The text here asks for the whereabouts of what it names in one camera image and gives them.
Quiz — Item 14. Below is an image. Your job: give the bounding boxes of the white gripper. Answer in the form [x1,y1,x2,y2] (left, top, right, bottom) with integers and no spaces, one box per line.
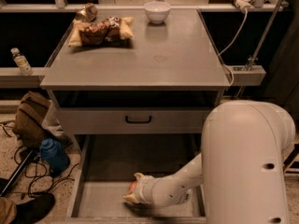
[122,173,156,204]

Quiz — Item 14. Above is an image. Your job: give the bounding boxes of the red apple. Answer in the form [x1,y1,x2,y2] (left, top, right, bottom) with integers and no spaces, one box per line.
[129,181,137,191]

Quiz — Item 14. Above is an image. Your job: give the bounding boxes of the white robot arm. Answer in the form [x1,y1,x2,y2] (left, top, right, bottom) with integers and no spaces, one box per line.
[123,100,295,224]

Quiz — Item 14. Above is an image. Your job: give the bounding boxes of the open grey middle drawer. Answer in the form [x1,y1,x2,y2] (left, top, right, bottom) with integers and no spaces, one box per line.
[67,134,206,224]

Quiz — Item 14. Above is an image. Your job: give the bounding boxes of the grey drawer cabinet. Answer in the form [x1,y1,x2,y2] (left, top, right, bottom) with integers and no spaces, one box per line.
[39,7,231,224]

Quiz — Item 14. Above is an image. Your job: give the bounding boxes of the closed grey top drawer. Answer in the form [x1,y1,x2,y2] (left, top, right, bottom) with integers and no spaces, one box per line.
[58,108,210,134]

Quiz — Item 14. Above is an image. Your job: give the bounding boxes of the blue water jug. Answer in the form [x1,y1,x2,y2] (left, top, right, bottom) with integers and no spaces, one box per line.
[39,138,70,174]

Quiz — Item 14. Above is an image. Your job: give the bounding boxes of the black shoe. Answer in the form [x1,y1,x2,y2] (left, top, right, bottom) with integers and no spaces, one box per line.
[11,193,55,224]

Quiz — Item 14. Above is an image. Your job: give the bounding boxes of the brown backpack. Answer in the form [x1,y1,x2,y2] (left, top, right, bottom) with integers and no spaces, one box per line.
[12,91,51,148]

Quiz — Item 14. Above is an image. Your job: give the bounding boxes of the brown chip bag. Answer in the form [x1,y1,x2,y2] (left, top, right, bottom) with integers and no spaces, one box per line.
[68,17,134,47]

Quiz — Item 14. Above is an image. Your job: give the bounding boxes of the black wheeled stand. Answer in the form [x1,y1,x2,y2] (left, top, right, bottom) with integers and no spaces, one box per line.
[283,144,299,174]

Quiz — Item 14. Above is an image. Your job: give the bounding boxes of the clear plastic water bottle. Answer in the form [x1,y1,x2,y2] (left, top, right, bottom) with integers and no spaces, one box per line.
[10,48,33,76]

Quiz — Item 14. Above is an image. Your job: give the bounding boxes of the metal tripod pole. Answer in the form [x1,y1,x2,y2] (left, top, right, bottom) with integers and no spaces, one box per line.
[232,0,289,107]

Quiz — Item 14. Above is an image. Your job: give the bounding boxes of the white ceramic bowl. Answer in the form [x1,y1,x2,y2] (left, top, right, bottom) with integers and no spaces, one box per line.
[144,1,171,24]

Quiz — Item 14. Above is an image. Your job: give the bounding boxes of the metal can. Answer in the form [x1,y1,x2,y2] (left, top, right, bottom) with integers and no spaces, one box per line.
[75,3,97,22]

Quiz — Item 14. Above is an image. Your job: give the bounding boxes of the black drawer handle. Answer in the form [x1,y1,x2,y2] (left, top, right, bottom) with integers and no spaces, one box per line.
[124,116,152,124]

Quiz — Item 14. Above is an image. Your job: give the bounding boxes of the black floor cables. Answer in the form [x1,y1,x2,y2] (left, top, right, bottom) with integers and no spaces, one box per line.
[12,145,80,199]

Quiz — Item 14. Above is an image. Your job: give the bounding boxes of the white cable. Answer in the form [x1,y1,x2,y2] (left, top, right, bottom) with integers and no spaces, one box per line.
[216,7,249,87]

